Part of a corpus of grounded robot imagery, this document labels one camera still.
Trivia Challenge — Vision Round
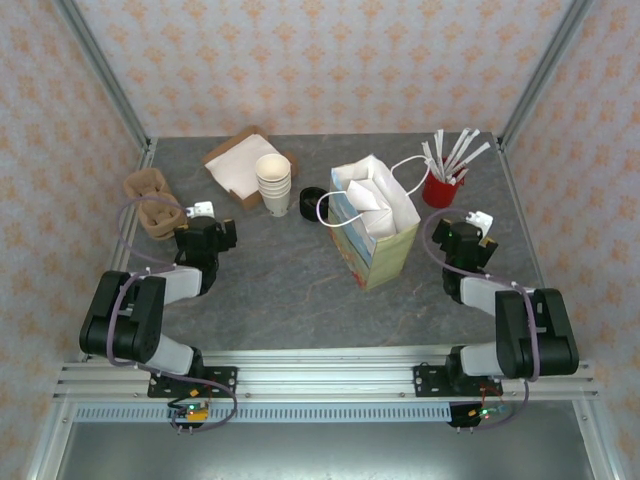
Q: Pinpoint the paper bag with handles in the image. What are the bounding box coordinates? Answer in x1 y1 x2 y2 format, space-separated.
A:
315 153 432 292

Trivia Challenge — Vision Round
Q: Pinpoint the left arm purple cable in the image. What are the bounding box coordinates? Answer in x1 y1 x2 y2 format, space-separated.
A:
107 195 239 434

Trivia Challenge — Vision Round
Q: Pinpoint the grey slotted cable tray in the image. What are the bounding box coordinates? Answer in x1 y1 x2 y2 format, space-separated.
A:
73 404 454 424

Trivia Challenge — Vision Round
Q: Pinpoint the brown cardboard napkin box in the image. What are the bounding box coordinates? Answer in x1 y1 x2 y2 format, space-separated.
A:
201 125 300 213

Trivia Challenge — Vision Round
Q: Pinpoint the aluminium table side rail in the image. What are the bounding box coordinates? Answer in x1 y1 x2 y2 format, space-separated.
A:
77 137 160 364
494 133 572 360

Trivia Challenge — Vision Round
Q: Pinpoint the white napkin stack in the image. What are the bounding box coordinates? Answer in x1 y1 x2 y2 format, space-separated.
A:
204 134 289 199

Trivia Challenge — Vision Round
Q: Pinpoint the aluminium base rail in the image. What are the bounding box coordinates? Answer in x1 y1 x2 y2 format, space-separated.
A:
52 348 601 401

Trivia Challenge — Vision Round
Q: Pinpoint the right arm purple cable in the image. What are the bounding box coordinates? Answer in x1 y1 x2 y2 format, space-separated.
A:
422 209 541 432

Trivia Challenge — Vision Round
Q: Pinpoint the short aluminium frame post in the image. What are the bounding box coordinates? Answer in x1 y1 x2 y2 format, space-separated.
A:
572 399 619 480
24 399 76 480

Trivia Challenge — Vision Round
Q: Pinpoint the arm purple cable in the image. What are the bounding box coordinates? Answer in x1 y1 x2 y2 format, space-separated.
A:
422 209 541 432
107 195 239 434

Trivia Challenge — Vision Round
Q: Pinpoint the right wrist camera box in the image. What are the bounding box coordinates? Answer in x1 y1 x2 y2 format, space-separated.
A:
464 209 495 236

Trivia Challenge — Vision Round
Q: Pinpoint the red straw holder cup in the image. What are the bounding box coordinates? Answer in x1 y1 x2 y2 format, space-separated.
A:
422 157 469 208

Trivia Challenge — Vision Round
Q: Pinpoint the grey metal panel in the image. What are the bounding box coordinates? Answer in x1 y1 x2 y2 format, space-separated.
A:
49 422 601 480

